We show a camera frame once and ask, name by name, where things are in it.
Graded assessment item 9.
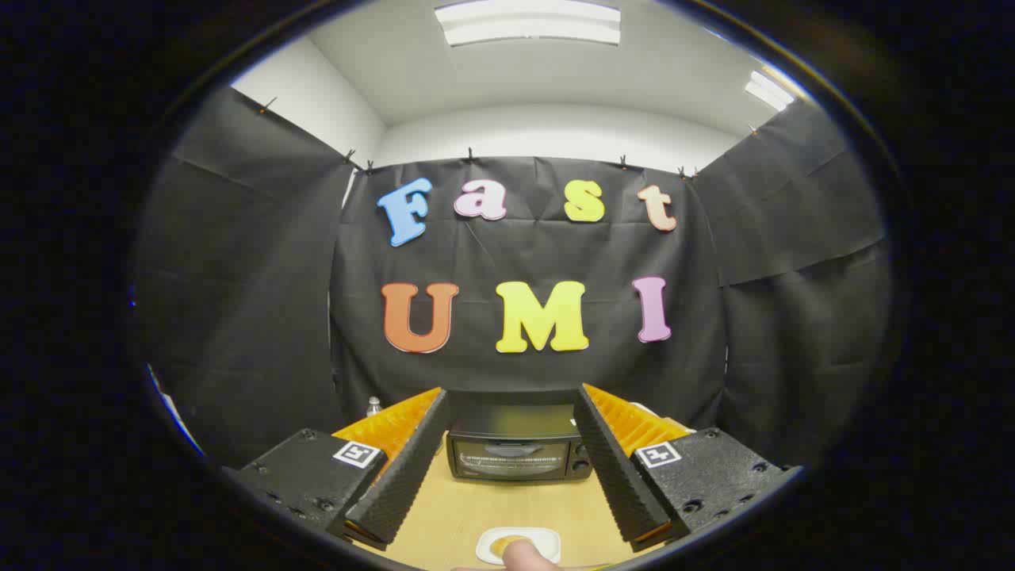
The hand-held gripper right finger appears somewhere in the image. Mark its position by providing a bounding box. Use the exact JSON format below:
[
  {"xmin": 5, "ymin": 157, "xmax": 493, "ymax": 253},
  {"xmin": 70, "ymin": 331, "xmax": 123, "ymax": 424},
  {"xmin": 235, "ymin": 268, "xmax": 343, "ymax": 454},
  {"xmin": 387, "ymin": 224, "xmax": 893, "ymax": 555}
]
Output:
[{"xmin": 573, "ymin": 384, "xmax": 803, "ymax": 554}]

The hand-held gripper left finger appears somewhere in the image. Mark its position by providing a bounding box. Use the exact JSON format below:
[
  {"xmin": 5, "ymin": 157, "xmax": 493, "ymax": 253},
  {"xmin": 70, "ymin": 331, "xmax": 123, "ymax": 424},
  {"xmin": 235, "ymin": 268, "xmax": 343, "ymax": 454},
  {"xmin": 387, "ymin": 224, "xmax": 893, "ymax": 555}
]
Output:
[{"xmin": 224, "ymin": 386, "xmax": 450, "ymax": 552}]

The black toaster oven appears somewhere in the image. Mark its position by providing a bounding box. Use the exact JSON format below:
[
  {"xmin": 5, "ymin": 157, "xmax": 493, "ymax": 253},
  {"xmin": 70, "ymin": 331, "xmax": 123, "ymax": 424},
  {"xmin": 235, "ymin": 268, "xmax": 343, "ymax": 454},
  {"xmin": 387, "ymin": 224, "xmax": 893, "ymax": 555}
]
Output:
[{"xmin": 446, "ymin": 389, "xmax": 594, "ymax": 483}]

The white square plate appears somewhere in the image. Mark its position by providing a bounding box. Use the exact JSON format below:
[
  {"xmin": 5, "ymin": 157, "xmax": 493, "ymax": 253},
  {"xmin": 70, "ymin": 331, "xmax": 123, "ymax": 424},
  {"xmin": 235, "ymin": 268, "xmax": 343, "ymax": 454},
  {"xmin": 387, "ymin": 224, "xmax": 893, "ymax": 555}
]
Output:
[{"xmin": 476, "ymin": 527, "xmax": 561, "ymax": 566}]

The black backdrop cloth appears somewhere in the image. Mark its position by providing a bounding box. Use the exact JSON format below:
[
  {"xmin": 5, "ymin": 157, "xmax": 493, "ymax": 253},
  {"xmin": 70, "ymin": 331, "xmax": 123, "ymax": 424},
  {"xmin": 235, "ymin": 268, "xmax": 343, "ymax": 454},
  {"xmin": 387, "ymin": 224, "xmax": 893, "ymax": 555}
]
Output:
[{"xmin": 135, "ymin": 86, "xmax": 893, "ymax": 469}]

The small ceiling light panel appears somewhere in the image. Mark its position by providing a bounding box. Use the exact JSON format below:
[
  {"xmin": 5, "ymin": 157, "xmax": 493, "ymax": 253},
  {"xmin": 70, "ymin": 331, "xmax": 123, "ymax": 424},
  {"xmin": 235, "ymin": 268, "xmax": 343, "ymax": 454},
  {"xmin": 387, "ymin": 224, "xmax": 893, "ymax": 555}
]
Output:
[{"xmin": 744, "ymin": 70, "xmax": 796, "ymax": 112}]

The large ceiling light panel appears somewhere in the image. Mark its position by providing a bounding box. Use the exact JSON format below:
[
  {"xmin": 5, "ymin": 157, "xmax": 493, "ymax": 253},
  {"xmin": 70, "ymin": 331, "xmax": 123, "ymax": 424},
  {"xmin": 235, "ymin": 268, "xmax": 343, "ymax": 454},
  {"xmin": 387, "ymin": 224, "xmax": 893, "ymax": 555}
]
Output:
[{"xmin": 435, "ymin": 0, "xmax": 622, "ymax": 47}]

